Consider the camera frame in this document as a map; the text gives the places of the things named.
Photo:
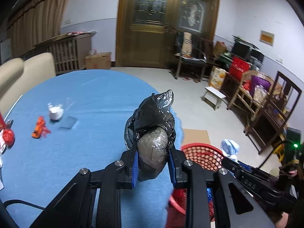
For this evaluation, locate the white tissue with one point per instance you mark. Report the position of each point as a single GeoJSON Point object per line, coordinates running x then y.
{"type": "Point", "coordinates": [55, 114]}

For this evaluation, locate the clear plastic bottle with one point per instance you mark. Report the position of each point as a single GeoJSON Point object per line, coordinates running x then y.
{"type": "Point", "coordinates": [93, 52]}

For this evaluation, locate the red gift bag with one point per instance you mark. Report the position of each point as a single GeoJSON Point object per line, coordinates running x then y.
{"type": "Point", "coordinates": [238, 66]}

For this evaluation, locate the pale blue wrapper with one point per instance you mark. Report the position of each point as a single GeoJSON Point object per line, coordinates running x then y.
{"type": "Point", "coordinates": [229, 147]}

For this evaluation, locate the rattan chair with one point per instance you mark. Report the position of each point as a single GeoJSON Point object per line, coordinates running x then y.
{"type": "Point", "coordinates": [244, 97]}

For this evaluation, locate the orange plastic wrapper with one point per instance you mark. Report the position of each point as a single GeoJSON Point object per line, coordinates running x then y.
{"type": "Point", "coordinates": [39, 128]}

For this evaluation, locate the wooden crib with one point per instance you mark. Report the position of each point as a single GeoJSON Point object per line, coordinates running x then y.
{"type": "Point", "coordinates": [66, 54]}

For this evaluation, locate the black computer monitor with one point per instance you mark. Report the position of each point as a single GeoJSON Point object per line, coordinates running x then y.
{"type": "Point", "coordinates": [258, 55]}
{"type": "Point", "coordinates": [241, 49]}

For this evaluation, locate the black plastic bag bundle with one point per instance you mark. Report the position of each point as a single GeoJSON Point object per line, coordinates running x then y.
{"type": "Point", "coordinates": [149, 123]}

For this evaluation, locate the open brown carton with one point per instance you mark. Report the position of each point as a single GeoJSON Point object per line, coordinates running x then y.
{"type": "Point", "coordinates": [220, 48]}

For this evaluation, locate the grey brown cabinet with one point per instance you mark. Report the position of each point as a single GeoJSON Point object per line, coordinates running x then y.
{"type": "Point", "coordinates": [84, 45]}

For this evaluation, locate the brown cardboard box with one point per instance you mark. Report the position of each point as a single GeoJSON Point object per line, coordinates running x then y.
{"type": "Point", "coordinates": [98, 61]}

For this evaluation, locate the white board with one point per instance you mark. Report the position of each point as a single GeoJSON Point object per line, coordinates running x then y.
{"type": "Point", "coordinates": [6, 51]}

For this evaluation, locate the tall dark wooden chair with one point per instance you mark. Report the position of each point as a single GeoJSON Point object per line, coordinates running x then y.
{"type": "Point", "coordinates": [285, 77]}

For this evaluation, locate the beige sofa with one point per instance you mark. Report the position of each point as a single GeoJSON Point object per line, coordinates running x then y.
{"type": "Point", "coordinates": [35, 71]}

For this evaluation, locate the blue tablecloth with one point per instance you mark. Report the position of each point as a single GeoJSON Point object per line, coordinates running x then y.
{"type": "Point", "coordinates": [83, 147]}

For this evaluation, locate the clear plastic bag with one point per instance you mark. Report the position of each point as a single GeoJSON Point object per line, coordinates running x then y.
{"type": "Point", "coordinates": [260, 93]}

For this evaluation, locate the green desk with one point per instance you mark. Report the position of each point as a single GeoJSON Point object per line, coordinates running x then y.
{"type": "Point", "coordinates": [225, 58]}

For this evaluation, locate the beige curtain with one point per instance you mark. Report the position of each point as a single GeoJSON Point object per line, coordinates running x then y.
{"type": "Point", "coordinates": [35, 23]}

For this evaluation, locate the dark slipper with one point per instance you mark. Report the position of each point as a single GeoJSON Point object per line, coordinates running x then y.
{"type": "Point", "coordinates": [187, 77]}
{"type": "Point", "coordinates": [197, 80]}

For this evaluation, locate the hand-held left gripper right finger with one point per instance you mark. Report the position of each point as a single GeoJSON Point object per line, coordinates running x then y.
{"type": "Point", "coordinates": [172, 171]}

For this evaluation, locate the small white stool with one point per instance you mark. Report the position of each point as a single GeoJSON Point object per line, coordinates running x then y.
{"type": "Point", "coordinates": [215, 92]}

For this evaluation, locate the white wall outlet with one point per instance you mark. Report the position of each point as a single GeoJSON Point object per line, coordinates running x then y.
{"type": "Point", "coordinates": [68, 21]}
{"type": "Point", "coordinates": [280, 59]}

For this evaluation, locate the wooden double door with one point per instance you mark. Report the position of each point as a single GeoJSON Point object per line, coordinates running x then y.
{"type": "Point", "coordinates": [147, 47]}

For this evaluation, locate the dark wooden side table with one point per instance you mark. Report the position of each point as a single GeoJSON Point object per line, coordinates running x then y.
{"type": "Point", "coordinates": [229, 85]}

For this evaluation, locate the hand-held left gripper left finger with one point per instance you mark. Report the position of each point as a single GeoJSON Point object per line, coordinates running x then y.
{"type": "Point", "coordinates": [135, 171]}

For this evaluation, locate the yellow wall sign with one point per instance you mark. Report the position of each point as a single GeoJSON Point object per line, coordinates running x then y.
{"type": "Point", "coordinates": [267, 38]}

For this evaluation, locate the striped beige scarf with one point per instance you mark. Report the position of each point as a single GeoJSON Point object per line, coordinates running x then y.
{"type": "Point", "coordinates": [186, 44]}

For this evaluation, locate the yellow printed carton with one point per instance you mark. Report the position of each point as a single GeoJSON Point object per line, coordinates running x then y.
{"type": "Point", "coordinates": [217, 77]}

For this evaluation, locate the clear plastic container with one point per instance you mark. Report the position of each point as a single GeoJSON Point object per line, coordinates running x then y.
{"type": "Point", "coordinates": [68, 123]}

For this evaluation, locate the black leather chair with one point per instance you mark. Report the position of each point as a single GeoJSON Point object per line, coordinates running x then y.
{"type": "Point", "coordinates": [192, 60]}

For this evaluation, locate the red plastic bag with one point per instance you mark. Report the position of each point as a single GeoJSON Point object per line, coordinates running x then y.
{"type": "Point", "coordinates": [9, 137]}

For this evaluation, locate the purple bag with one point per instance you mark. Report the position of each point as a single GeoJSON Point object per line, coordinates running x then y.
{"type": "Point", "coordinates": [260, 83]}

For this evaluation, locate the flat cardboard sheet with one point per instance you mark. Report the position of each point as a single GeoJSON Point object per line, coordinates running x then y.
{"type": "Point", "coordinates": [194, 136]}

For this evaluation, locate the small red packet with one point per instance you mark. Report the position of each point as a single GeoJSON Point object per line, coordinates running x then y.
{"type": "Point", "coordinates": [247, 86]}

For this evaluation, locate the red plastic mesh basket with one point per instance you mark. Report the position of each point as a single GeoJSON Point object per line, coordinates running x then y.
{"type": "Point", "coordinates": [201, 154]}

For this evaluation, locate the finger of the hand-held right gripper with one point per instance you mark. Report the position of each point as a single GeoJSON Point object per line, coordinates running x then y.
{"type": "Point", "coordinates": [237, 167]}

